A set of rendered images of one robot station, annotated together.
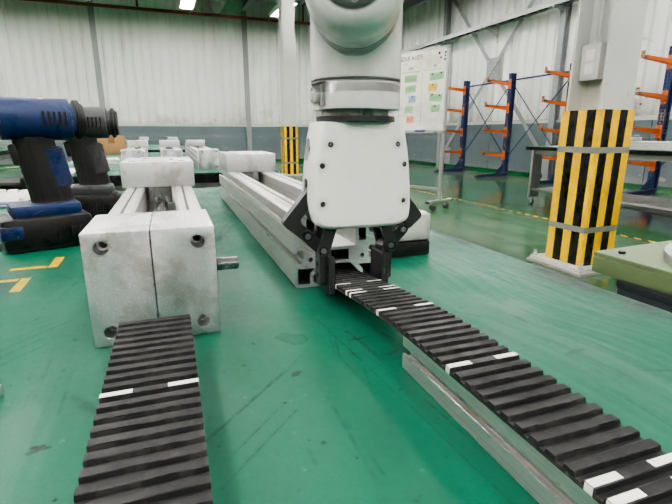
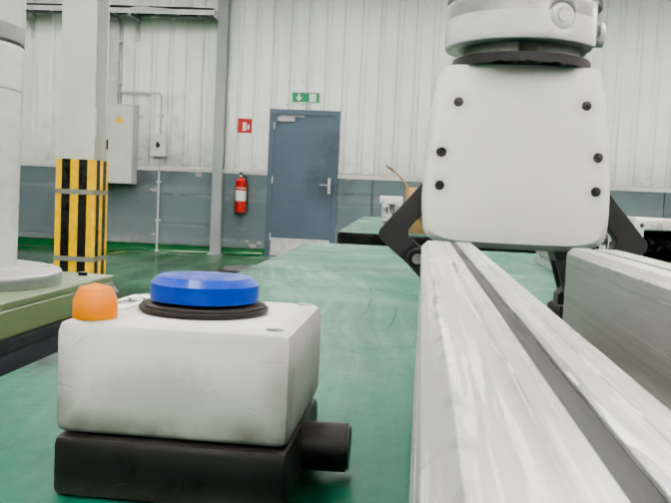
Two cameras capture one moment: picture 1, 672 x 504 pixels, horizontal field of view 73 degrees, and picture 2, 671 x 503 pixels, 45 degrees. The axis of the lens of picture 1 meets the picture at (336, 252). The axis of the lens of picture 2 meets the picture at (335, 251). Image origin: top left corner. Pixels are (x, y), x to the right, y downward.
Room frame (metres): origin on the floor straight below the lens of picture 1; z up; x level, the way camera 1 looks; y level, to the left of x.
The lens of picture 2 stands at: (0.91, 0.09, 0.88)
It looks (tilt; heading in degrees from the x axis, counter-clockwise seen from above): 4 degrees down; 205
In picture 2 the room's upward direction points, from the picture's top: 3 degrees clockwise
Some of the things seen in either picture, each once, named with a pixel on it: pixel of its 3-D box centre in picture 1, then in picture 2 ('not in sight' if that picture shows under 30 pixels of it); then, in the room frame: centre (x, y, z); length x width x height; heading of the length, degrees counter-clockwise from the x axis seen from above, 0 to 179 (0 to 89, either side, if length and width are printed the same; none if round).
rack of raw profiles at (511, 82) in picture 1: (495, 126); not in sight; (10.36, -3.48, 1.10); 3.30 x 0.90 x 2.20; 21
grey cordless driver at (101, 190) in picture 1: (67, 164); not in sight; (0.93, 0.53, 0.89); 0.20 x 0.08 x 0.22; 110
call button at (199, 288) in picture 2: not in sight; (204, 299); (0.66, -0.08, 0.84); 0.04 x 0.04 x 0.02
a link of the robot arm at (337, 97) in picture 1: (353, 100); (525, 36); (0.46, -0.02, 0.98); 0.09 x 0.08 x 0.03; 109
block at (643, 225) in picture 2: not in sight; (643, 246); (-0.53, -0.03, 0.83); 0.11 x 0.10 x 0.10; 112
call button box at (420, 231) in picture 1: (387, 230); (223, 386); (0.66, -0.08, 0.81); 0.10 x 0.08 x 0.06; 110
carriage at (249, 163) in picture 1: (246, 166); not in sight; (1.12, 0.22, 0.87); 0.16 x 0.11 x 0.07; 20
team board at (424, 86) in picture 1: (400, 131); not in sight; (6.36, -0.87, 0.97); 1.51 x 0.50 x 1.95; 41
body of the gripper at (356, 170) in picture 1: (354, 166); (514, 148); (0.46, -0.02, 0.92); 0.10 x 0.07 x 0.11; 109
